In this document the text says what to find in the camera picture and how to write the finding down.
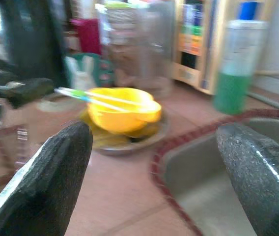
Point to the white utensil with green band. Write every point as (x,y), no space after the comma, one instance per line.
(79,92)

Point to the clear plastic container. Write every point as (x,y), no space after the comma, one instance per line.
(102,22)

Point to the green mug with white rabbit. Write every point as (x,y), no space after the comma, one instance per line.
(105,71)

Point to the brown glass jar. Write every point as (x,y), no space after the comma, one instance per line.
(122,61)

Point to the stainless steel plate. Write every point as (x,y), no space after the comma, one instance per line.
(129,145)

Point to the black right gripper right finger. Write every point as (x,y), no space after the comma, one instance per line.
(259,177)

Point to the white utensil with blue band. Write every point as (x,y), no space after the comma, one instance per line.
(86,99)

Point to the glass pitcher with orange lid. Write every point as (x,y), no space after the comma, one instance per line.
(154,49)

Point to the yellow plastic bowl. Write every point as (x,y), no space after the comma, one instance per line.
(115,120)

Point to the grey wall pipe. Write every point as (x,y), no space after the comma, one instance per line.
(272,103)

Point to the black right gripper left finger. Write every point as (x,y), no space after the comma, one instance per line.
(43,184)

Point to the red plastic container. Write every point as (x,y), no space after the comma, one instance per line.
(88,34)

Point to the black kettle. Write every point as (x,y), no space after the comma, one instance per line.
(31,37)

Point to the cream water ionizer appliance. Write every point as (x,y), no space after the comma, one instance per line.
(191,73)

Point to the green dish soap bottle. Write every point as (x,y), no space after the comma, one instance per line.
(232,93)

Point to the patterned bowl with green lid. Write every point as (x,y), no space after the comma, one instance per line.
(122,16)

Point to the large stainless steel sink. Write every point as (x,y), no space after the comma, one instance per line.
(203,196)

